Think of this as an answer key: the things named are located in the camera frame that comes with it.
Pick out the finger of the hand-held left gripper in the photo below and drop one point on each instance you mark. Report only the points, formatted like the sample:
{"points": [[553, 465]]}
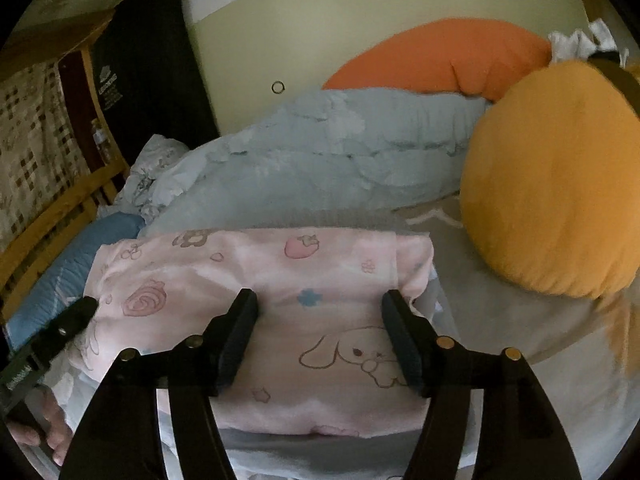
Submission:
{"points": [[65, 327]]}

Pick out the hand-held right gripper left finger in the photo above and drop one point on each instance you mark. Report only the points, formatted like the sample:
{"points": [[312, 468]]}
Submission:
{"points": [[235, 340]]}

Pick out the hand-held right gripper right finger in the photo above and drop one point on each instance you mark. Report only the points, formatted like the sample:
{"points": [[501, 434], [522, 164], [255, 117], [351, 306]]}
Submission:
{"points": [[405, 345]]}

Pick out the pink printed pants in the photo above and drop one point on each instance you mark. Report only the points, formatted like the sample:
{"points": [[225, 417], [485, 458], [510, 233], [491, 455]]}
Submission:
{"points": [[310, 270]]}

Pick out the person's left hand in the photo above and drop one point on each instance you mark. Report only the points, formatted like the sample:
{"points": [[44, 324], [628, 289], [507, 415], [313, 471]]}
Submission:
{"points": [[57, 420]]}

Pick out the blue pillow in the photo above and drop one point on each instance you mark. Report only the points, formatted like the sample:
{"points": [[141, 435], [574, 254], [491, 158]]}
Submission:
{"points": [[65, 270]]}

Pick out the white printed folded cloth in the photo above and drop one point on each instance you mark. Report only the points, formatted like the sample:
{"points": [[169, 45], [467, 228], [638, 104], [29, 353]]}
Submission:
{"points": [[80, 385]]}

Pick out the clear plastic bottle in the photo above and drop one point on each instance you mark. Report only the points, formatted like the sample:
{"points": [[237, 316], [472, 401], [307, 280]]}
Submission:
{"points": [[102, 140]]}

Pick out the patchwork printed hanging cloth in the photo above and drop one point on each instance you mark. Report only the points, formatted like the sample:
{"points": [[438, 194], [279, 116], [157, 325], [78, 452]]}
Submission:
{"points": [[35, 135]]}

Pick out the pile of grey folded clothes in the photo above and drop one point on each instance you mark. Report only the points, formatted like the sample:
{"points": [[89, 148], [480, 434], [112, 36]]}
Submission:
{"points": [[310, 160]]}

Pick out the yellow bread-shaped plush pillow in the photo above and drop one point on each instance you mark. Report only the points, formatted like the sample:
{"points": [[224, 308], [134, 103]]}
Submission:
{"points": [[550, 175]]}

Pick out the orange pillow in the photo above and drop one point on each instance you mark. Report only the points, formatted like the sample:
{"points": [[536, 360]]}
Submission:
{"points": [[440, 60]]}

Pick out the white crumpled cloth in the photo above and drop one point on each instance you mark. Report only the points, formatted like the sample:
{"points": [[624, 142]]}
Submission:
{"points": [[570, 42]]}

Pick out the wooden bed frame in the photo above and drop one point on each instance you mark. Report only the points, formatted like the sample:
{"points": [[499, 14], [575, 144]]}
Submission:
{"points": [[65, 205]]}

